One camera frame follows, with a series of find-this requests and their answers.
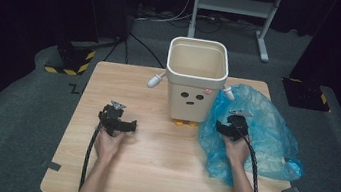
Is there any white floor cable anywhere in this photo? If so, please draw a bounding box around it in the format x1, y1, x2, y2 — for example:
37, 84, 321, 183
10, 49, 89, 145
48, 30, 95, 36
134, 0, 196, 29

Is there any right gripper black braided cable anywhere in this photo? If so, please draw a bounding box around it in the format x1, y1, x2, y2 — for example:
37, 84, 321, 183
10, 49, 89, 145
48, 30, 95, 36
229, 125, 269, 192

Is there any tangle of black floor cables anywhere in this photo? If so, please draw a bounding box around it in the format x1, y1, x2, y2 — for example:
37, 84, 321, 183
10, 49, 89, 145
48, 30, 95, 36
196, 12, 261, 42

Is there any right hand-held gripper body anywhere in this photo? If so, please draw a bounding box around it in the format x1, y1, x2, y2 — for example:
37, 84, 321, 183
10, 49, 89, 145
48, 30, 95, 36
224, 108, 255, 144

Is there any cream bin with face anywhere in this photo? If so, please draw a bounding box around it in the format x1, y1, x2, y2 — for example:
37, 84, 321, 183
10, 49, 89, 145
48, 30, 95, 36
142, 32, 243, 134

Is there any gripper black braided cable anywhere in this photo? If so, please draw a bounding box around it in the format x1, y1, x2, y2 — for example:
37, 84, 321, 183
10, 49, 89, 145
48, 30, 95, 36
77, 120, 104, 192
229, 125, 269, 192

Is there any left gripper black braided cable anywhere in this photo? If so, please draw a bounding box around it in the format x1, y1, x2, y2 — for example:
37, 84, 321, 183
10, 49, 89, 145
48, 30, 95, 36
77, 120, 104, 192

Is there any thin black floor cable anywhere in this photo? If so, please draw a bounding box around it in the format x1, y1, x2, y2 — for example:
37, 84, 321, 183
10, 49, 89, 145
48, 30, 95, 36
125, 32, 171, 69

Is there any blue plastic bag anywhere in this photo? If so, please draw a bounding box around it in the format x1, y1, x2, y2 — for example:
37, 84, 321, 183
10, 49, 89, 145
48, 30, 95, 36
191, 79, 316, 192

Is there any person's right hand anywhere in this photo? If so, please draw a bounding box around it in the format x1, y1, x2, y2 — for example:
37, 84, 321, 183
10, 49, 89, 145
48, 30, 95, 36
219, 135, 252, 168

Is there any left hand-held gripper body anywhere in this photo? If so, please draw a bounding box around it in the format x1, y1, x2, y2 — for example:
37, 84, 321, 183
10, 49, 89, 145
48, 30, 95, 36
95, 98, 127, 139

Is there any black yellow striped base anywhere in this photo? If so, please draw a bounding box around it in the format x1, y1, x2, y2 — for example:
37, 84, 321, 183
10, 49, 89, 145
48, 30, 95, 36
43, 37, 98, 79
277, 75, 336, 113

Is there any black upright panel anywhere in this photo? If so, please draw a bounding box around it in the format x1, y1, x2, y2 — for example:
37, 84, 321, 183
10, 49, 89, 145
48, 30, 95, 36
75, 0, 136, 45

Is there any person's left hand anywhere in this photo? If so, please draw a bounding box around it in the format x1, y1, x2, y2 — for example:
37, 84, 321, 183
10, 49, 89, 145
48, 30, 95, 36
92, 129, 127, 166

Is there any white metal stand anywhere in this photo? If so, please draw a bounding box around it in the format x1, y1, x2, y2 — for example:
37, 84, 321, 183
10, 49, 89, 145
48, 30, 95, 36
184, 0, 286, 64

